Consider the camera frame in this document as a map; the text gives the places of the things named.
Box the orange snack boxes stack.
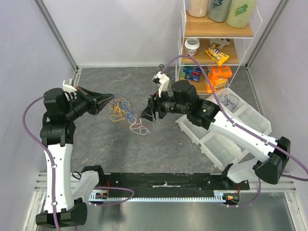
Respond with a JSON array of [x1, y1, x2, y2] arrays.
[[205, 65, 232, 93]]

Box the colourful wire bundle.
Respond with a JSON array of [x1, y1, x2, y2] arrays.
[[109, 93, 150, 136]]

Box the blue sponge package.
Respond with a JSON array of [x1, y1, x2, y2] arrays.
[[180, 66, 204, 82]]

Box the white wire shelf rack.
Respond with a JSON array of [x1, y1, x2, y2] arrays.
[[177, 1, 262, 89]]

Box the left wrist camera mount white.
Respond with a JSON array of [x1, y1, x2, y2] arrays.
[[63, 78, 77, 93]]

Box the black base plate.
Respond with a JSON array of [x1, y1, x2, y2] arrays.
[[98, 173, 250, 197]]

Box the dark purple thin wire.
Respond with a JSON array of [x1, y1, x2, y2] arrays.
[[218, 93, 240, 112]]

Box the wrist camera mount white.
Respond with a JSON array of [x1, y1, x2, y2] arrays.
[[152, 71, 170, 98], [63, 78, 77, 93]]

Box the white compartment tray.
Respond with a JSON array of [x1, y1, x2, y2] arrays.
[[176, 88, 272, 171]]

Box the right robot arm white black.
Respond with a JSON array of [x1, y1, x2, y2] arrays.
[[141, 80, 291, 190]]

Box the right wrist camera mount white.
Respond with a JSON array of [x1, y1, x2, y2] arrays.
[[152, 71, 170, 98]]

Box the beige jar on shelf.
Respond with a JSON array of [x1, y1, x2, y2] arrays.
[[188, 0, 209, 18]]

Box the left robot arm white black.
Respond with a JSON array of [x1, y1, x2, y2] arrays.
[[36, 87, 114, 228]]

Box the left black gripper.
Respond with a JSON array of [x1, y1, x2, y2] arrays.
[[64, 86, 114, 120]]

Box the light green bottle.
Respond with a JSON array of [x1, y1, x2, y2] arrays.
[[226, 0, 257, 28]]

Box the white paper coffee cup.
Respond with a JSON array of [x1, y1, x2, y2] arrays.
[[184, 38, 200, 56]]

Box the yellow candy bag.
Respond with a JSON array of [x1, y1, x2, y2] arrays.
[[204, 45, 230, 66]]

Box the light blue cable duct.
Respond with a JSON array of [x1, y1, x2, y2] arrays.
[[89, 190, 226, 204]]

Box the grey green bottle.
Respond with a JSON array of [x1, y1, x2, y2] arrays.
[[208, 0, 232, 23]]

